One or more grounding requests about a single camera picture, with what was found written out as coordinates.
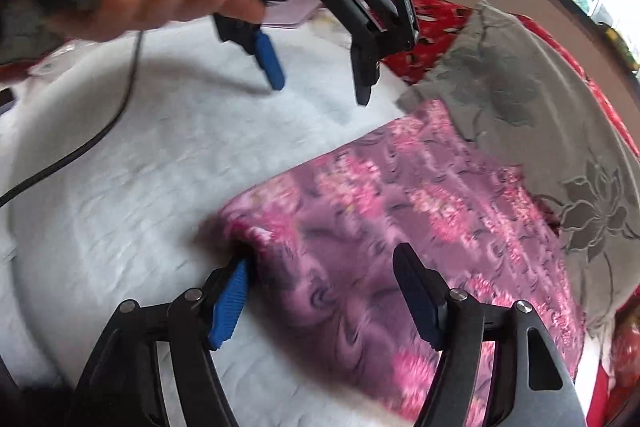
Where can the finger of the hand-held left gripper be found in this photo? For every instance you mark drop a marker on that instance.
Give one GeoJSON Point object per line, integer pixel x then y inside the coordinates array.
{"type": "Point", "coordinates": [270, 57]}
{"type": "Point", "coordinates": [362, 72]}

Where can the grey floral pillow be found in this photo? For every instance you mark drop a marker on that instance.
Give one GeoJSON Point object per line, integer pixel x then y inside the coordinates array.
{"type": "Point", "coordinates": [525, 97]}

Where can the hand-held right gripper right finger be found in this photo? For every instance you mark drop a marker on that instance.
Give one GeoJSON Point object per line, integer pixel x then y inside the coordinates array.
{"type": "Point", "coordinates": [420, 302]}

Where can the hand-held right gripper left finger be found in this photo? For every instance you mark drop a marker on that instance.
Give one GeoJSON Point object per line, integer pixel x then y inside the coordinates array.
{"type": "Point", "coordinates": [227, 307]}

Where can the red patterned bedsheet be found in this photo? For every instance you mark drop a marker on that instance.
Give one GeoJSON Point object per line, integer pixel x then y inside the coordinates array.
{"type": "Point", "coordinates": [435, 27]}

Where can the purple floral garment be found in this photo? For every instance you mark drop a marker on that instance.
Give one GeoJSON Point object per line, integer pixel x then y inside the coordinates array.
{"type": "Point", "coordinates": [350, 232]}

